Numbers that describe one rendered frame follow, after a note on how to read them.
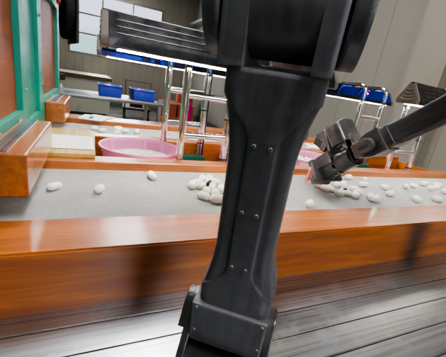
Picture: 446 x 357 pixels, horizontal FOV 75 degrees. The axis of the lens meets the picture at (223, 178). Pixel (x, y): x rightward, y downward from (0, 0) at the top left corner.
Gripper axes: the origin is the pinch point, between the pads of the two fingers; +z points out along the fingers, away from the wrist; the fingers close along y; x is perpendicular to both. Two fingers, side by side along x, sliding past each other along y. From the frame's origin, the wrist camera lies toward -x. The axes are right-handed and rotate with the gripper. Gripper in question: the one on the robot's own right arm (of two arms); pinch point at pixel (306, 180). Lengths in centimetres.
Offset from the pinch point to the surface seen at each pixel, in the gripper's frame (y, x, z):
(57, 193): 68, 5, -3
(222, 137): 23.5, -17.5, 7.5
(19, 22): 77, -33, -9
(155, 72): -101, -554, 601
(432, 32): -183, -135, 21
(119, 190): 56, 3, -1
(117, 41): 58, -21, -21
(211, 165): 28.5, -7.9, 8.2
